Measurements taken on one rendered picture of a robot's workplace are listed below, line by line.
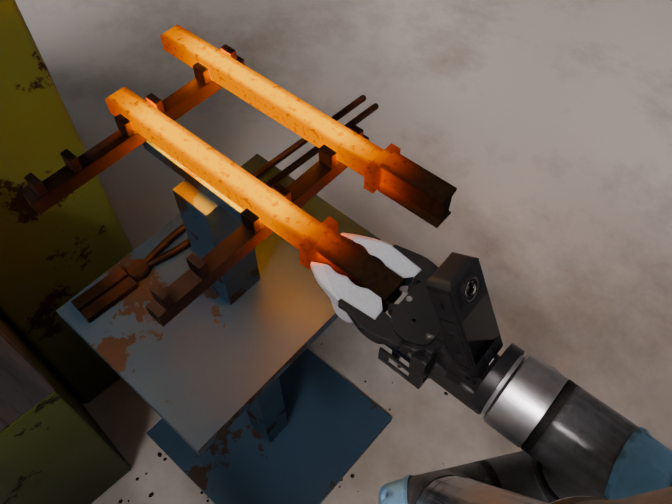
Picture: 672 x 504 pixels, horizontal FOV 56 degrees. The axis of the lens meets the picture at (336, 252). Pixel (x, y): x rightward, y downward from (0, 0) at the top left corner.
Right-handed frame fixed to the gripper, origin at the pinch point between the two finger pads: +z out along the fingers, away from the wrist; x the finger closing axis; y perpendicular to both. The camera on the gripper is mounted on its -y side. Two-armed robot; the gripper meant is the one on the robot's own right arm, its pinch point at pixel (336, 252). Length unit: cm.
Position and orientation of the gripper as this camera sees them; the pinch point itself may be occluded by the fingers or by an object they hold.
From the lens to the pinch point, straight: 63.2
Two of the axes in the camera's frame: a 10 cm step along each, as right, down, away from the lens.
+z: -7.6, -5.4, 3.6
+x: 6.5, -6.3, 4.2
